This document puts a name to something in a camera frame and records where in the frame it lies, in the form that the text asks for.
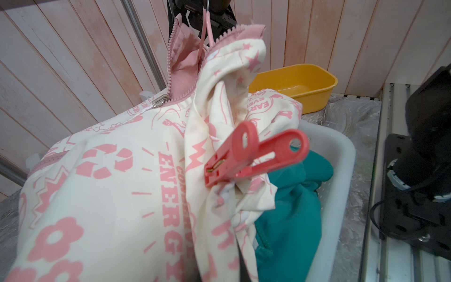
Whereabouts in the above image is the red clothespin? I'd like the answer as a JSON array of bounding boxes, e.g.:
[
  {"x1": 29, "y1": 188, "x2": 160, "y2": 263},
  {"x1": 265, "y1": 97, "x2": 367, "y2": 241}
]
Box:
[{"x1": 204, "y1": 121, "x2": 310, "y2": 188}]

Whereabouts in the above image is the yellow plastic tray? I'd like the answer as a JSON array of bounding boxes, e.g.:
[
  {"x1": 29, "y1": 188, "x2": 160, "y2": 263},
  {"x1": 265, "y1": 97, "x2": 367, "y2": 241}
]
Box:
[{"x1": 249, "y1": 63, "x2": 338, "y2": 114}]

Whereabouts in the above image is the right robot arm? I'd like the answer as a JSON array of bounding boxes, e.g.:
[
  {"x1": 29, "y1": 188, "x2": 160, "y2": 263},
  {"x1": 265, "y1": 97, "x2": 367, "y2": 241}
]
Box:
[{"x1": 203, "y1": 67, "x2": 451, "y2": 259}]

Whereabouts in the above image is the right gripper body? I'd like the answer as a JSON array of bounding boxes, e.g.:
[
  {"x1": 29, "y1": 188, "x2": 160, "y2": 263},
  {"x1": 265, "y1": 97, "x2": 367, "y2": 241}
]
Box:
[{"x1": 166, "y1": 0, "x2": 238, "y2": 41}]

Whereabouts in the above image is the white plastic laundry basket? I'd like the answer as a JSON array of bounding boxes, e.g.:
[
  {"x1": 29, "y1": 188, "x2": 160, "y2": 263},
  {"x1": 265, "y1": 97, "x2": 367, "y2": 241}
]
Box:
[{"x1": 299, "y1": 120, "x2": 356, "y2": 282}]

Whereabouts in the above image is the pink hanger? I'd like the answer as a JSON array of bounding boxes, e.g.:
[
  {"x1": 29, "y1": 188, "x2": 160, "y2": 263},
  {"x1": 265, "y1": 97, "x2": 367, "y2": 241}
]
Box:
[{"x1": 197, "y1": 0, "x2": 214, "y2": 61}]

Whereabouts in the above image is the white clothes rack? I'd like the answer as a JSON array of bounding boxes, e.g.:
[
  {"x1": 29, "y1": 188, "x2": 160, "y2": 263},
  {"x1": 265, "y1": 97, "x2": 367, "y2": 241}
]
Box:
[{"x1": 1, "y1": 1, "x2": 168, "y2": 183}]

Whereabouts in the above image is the green jacket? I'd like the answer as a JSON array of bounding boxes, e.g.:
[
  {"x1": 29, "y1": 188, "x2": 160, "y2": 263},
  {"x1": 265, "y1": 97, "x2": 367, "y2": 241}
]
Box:
[{"x1": 255, "y1": 151, "x2": 334, "y2": 282}]

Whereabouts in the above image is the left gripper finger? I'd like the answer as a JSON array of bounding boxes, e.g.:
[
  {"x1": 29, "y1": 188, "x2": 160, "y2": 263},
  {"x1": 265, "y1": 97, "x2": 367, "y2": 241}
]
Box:
[{"x1": 238, "y1": 246, "x2": 251, "y2": 282}]

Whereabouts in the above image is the cream pink print jacket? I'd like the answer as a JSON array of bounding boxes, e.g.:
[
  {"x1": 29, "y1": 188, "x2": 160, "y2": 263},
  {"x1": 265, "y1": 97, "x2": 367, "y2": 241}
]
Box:
[{"x1": 6, "y1": 16, "x2": 302, "y2": 282}]

